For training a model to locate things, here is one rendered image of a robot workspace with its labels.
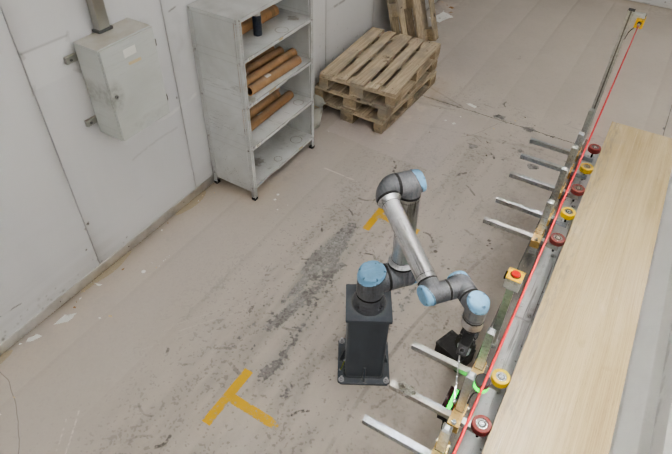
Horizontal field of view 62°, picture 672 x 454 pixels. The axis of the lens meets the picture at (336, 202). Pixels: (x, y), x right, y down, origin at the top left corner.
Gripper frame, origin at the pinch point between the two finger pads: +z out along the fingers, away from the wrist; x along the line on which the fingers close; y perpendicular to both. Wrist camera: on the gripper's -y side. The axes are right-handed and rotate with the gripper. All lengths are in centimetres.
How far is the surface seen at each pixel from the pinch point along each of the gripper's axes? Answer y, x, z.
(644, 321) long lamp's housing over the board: -78, -35, -140
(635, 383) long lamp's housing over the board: -91, -36, -141
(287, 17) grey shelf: 196, 223, -30
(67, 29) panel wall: 30, 255, -76
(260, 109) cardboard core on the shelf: 163, 231, 38
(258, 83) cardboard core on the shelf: 142, 214, -1
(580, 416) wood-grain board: 1, -52, 5
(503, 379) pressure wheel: 1.3, -19.5, 4.9
